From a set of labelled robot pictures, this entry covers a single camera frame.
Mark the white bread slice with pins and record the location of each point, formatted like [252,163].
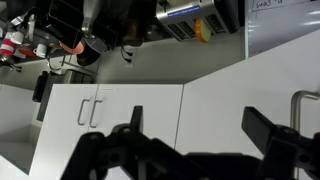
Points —
[203,31]

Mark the white mug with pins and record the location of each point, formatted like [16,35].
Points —
[40,50]

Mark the red white cup stack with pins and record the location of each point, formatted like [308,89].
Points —
[6,45]

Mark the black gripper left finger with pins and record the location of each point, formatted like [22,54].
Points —
[138,116]

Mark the brown round jar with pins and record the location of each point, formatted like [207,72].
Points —
[135,30]

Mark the black round pot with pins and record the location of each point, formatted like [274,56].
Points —
[87,57]

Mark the white dry-erase board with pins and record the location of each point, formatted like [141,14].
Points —
[283,30]

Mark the silver four-slot toaster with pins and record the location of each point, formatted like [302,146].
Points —
[186,10]

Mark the white paper cup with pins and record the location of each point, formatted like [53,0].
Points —
[16,37]

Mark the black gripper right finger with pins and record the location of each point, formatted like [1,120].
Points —
[258,126]

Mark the white labelled overhead cabinet door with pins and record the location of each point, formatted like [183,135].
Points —
[146,100]

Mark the silver metal water bottle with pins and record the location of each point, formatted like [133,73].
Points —
[90,13]

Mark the white wall outlet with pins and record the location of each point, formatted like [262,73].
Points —
[132,62]

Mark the orange bowl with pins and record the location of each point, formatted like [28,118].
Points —
[75,49]

